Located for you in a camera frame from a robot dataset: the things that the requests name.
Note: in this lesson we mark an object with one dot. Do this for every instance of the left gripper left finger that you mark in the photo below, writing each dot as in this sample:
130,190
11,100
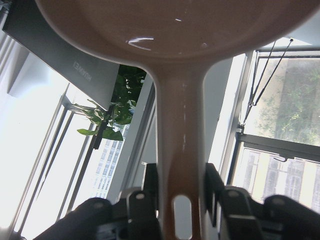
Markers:
141,207

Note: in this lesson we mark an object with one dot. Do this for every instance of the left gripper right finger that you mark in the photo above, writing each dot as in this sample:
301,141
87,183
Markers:
233,206

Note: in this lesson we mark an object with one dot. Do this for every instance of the beige plastic dustpan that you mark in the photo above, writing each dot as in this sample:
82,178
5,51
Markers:
176,42

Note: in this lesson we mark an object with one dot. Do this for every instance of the green leafy plant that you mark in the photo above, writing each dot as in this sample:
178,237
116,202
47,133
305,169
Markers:
127,89

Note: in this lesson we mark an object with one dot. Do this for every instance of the grey huawei monitor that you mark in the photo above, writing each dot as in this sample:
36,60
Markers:
93,76

